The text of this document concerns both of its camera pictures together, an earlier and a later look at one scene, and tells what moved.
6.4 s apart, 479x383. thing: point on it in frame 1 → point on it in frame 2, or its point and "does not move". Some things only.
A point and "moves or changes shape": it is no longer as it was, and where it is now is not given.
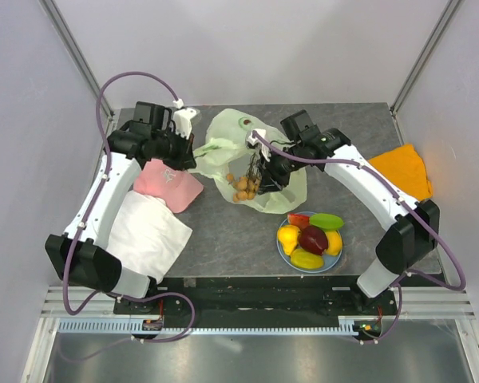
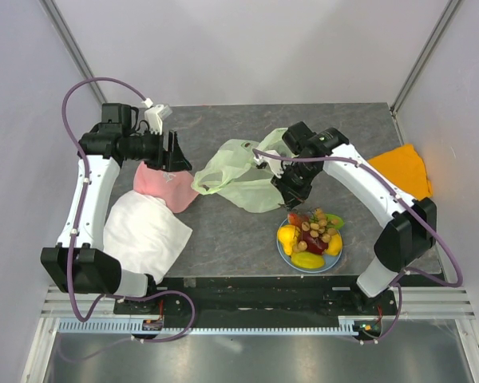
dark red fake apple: x=313 y=239 does not move
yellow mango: x=302 y=258 does not move
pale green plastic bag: x=224 y=152 moves or changes shape
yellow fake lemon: x=334 y=242 does not move
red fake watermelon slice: x=300 y=220 does not move
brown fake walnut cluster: x=245 y=189 → x=319 y=227
